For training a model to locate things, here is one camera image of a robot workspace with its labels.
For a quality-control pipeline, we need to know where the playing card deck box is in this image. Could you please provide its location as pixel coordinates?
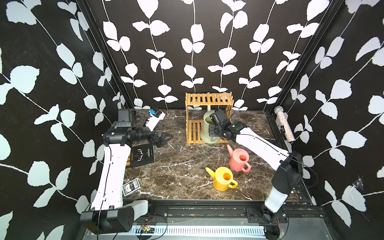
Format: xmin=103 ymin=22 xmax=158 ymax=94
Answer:
xmin=123 ymin=178 xmax=141 ymax=197

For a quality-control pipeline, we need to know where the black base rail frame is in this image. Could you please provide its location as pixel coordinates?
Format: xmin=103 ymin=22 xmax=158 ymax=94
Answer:
xmin=140 ymin=199 xmax=328 ymax=225

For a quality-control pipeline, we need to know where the green watering can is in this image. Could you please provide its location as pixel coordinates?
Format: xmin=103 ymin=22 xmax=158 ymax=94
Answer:
xmin=200 ymin=105 xmax=220 ymax=144

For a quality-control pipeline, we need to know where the white perforated rail strip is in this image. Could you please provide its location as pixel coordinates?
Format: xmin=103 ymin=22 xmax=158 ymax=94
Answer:
xmin=128 ymin=226 xmax=267 ymax=238

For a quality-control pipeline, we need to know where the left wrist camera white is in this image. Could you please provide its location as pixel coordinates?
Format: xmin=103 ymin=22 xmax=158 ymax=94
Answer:
xmin=144 ymin=108 xmax=165 ymax=132

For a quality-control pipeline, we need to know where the small green circuit board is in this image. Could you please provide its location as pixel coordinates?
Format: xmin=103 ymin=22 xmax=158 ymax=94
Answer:
xmin=140 ymin=226 xmax=155 ymax=235

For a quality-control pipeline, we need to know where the yellow watering can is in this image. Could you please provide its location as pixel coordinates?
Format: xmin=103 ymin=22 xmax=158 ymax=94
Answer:
xmin=205 ymin=167 xmax=238 ymax=191

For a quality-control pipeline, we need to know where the wooden slatted two-tier shelf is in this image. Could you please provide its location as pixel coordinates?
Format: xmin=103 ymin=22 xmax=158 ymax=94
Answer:
xmin=185 ymin=93 xmax=234 ymax=144

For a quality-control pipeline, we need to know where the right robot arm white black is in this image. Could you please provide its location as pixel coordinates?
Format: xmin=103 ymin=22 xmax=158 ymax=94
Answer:
xmin=210 ymin=113 xmax=303 ymax=223

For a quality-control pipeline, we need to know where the pink watering can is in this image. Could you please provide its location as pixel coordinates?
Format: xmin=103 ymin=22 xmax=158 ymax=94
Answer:
xmin=227 ymin=145 xmax=251 ymax=173

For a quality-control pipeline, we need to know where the black book yellow title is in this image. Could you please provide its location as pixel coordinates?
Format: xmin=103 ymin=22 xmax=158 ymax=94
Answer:
xmin=126 ymin=144 xmax=155 ymax=169

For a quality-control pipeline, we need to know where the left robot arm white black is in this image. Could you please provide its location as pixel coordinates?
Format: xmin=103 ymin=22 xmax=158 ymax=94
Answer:
xmin=80 ymin=127 xmax=174 ymax=236

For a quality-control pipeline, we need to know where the sprinkle-patterned microphone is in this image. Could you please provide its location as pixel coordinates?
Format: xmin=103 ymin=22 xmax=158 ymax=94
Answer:
xmin=274 ymin=106 xmax=295 ymax=143

